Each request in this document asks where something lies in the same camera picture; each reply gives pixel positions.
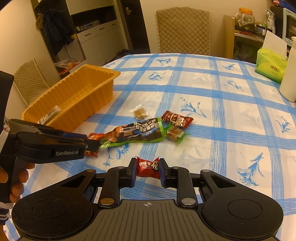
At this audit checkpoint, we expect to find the person's left hand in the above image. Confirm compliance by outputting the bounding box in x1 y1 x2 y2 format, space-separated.
10 163 35 203

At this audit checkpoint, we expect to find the jar with orange lid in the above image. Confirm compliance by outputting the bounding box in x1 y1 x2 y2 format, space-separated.
235 7 256 32

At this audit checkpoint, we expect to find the dark door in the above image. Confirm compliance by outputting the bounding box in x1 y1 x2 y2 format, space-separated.
118 0 151 56

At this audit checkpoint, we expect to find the green tissue pack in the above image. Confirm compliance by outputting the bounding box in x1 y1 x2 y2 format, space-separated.
255 30 289 84

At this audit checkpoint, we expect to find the white cabinet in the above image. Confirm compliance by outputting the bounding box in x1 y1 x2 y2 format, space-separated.
31 0 125 67

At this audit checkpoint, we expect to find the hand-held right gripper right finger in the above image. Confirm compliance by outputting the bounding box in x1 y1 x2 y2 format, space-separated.
159 158 241 208

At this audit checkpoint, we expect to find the green edged sausage packet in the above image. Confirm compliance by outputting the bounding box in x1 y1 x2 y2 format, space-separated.
99 117 171 148

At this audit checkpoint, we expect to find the beige quilted chair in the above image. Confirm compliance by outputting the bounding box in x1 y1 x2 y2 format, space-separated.
154 9 212 56
13 58 50 107

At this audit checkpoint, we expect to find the white thermos bottle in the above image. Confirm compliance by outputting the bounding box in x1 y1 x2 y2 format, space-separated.
279 36 296 103

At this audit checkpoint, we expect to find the clear packet with black label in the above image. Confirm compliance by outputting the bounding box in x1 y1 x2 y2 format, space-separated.
38 105 62 124

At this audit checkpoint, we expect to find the wooden shelf rack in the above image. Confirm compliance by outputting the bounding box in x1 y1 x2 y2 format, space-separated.
223 14 289 63

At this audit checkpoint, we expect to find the orange plastic tray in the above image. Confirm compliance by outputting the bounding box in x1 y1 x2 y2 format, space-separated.
21 64 121 132

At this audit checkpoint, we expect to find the blue checked tablecloth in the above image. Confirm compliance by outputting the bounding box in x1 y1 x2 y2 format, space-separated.
3 53 296 241

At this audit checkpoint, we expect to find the red twisted candy packet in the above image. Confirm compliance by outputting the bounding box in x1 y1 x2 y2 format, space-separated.
135 156 161 180

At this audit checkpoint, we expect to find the light blue toaster oven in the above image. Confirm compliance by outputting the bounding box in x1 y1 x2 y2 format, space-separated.
270 6 296 45

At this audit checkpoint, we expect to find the dark hanging jacket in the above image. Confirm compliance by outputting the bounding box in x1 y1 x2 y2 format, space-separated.
43 10 74 56

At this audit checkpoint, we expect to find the dark red candy packet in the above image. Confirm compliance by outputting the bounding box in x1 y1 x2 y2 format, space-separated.
161 111 194 128

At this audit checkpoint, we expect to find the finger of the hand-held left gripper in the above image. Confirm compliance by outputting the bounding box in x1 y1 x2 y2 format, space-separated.
17 133 100 151
6 119 89 141

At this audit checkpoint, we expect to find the green wrapped brown snack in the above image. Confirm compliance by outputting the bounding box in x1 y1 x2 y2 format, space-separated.
166 126 191 143

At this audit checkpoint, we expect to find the green foil bag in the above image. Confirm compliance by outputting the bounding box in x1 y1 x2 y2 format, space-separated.
264 9 277 35

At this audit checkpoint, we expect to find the small red snack packet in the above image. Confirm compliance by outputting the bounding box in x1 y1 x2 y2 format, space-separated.
84 133 105 157

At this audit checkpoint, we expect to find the red white plastic bag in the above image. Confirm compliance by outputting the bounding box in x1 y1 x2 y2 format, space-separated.
54 59 75 75

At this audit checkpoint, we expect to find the clear brown snack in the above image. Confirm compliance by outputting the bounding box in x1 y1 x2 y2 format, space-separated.
130 105 148 120

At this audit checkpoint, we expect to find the row of small boxes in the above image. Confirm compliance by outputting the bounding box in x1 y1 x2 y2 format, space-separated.
76 21 101 30

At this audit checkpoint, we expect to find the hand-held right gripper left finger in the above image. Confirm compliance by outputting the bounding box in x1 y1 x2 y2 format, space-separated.
55 157 138 208

